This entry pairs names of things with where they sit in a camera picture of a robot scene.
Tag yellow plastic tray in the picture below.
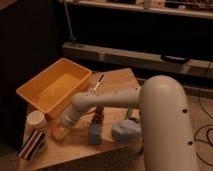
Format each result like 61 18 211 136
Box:
16 58 92 118

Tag black object on ledge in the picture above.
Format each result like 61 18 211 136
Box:
161 55 189 64

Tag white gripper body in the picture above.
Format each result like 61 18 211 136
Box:
61 106 82 128

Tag wooden wall shelf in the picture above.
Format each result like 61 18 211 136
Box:
57 0 213 19

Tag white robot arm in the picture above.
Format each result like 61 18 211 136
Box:
51 75 199 171

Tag blue crumpled cloth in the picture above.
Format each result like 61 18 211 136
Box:
111 119 141 144

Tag grey lamp pole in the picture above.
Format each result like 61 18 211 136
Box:
63 0 76 45

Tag black floor cables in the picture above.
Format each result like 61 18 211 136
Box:
193 61 213 168

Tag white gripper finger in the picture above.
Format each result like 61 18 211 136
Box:
51 125 62 135
58 128 70 140

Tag small orange apple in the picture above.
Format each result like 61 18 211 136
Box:
52 128 68 140

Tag blue rectangular sponge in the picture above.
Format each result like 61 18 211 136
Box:
88 124 102 145

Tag green marker pen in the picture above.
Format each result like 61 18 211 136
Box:
124 108 133 120

